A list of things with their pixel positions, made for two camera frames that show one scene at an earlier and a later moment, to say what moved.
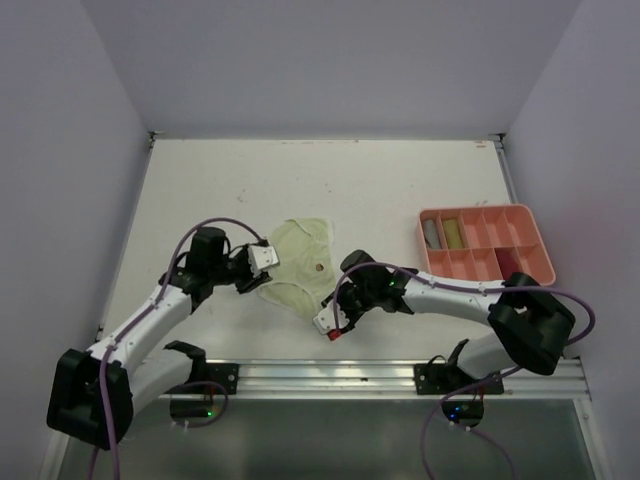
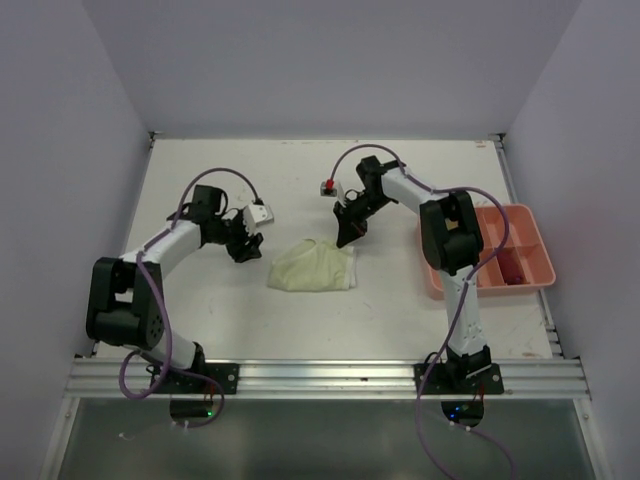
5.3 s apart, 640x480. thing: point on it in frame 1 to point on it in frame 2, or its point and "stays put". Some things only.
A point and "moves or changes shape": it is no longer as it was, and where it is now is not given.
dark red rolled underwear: x=507 y=261 stays put
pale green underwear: x=306 y=273 moves or changes shape
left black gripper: x=250 y=281 to x=242 y=252
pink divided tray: x=485 y=243 stays put
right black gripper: x=349 y=315 to x=350 y=227
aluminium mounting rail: x=350 y=379 stays put
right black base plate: x=444 y=379 stays put
